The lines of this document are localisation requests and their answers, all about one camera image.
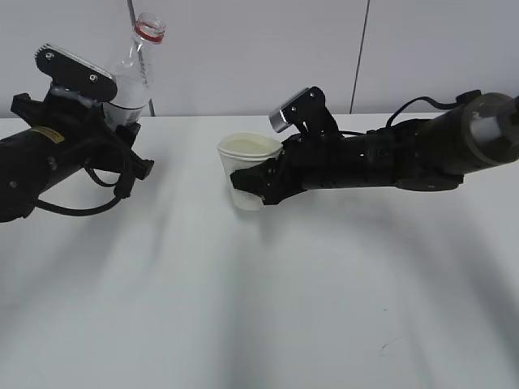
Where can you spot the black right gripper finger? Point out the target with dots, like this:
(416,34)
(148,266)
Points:
(269,181)

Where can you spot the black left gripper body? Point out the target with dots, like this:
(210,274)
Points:
(73,137)

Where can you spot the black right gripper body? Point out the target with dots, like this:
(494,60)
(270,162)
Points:
(336,162)

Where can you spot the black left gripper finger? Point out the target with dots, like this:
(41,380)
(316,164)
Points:
(31,110)
(139,166)

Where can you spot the clear water bottle red label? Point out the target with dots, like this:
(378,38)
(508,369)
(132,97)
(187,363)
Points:
(132,68)

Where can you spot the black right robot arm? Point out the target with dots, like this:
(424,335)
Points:
(476,132)

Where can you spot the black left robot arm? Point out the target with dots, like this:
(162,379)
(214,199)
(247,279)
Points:
(21,189)

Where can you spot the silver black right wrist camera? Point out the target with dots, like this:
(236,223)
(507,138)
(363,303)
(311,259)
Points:
(307,111)

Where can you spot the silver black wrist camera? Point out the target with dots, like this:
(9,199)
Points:
(76,74)
(307,111)

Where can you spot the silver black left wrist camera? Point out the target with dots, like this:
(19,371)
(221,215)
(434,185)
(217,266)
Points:
(76,74)

